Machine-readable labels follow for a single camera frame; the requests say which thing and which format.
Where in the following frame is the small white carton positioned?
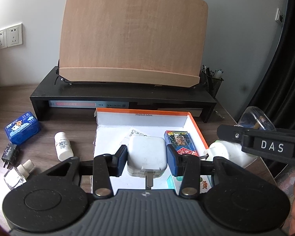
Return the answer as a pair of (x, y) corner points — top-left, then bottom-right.
(128, 127), (149, 138)

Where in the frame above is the white wall device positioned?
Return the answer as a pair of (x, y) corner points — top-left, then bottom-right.
(275, 8), (284, 25)

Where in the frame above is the black monitor riser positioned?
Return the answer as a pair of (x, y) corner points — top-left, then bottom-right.
(30, 66), (217, 124)

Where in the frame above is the black mesh pen holder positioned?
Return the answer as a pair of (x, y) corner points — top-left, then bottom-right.
(200, 63), (225, 99)

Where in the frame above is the orange and white cardboard box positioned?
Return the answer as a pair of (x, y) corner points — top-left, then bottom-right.
(91, 107), (213, 195)

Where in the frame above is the wooden book stand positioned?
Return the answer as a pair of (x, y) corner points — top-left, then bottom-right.
(56, 0), (209, 89)

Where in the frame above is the black charger plug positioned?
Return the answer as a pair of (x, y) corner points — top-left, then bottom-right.
(1, 143), (18, 170)

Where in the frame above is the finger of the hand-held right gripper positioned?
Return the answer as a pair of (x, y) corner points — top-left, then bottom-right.
(217, 124), (246, 148)

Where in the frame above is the clear liquid refill bottle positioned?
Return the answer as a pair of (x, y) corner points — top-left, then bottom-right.
(4, 159), (35, 190)

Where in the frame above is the white pill bottle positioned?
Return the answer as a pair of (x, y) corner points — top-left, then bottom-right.
(54, 132), (74, 162)

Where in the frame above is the white plug-in heater with bottle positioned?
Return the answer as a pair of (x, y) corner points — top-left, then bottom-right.
(203, 106), (276, 168)

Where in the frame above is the red playing card box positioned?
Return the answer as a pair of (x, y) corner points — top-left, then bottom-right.
(164, 130), (199, 157)

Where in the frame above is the grey patterned cloth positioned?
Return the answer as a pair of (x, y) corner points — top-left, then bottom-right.
(275, 165), (295, 198)

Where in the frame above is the white charger plug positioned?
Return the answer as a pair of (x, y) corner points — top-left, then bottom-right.
(126, 136), (168, 188)

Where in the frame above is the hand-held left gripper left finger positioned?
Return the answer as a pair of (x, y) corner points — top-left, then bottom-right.
(43, 145), (128, 200)

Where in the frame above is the white and teal bandage box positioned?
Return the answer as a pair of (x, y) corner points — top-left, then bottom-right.
(166, 174), (215, 195)

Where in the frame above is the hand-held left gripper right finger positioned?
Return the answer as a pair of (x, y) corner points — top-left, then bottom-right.
(166, 144), (239, 200)

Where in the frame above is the grey book with red spine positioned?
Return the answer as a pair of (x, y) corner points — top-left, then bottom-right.
(48, 100), (130, 109)

